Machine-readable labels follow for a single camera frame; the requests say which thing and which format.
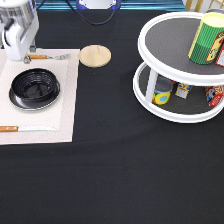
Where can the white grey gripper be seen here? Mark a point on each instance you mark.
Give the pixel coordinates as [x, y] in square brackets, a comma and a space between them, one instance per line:
[17, 39]

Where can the black ribbed bowl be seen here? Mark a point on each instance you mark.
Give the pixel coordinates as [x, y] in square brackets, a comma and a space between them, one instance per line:
[35, 85]

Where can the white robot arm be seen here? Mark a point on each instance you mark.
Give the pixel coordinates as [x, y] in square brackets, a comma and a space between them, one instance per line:
[22, 11]

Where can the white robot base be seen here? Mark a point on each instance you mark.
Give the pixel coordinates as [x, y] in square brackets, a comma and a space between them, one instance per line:
[97, 4]

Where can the round metal plate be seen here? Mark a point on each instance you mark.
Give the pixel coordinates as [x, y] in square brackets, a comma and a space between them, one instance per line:
[34, 105]

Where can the white two-tier lazy Susan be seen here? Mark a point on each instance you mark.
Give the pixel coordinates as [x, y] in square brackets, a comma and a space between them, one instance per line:
[163, 44]

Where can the beige woven placemat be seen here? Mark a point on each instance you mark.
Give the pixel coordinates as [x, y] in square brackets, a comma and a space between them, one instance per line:
[59, 115]

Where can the round wooden coaster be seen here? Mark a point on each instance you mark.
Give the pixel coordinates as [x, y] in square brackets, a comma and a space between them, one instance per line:
[95, 56]

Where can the blue yellow can lower shelf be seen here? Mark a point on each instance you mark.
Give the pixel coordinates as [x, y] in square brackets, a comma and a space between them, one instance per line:
[162, 91]

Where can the small colourful carton lower shelf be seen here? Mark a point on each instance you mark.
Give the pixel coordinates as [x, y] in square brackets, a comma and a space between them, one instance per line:
[183, 90]

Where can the green yellow cylindrical can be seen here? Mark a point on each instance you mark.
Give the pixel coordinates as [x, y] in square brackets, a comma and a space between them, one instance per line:
[208, 38]

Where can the red orange box lower shelf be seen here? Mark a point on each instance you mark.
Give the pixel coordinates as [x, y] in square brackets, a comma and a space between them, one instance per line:
[213, 95]

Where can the red raisins box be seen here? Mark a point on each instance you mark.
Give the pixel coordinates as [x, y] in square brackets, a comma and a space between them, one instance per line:
[220, 58]

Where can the wooden handled fork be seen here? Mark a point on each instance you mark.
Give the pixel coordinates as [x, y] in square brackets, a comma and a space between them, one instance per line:
[43, 57]

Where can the wooden handled knife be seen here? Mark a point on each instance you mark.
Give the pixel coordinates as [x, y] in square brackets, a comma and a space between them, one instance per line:
[25, 128]

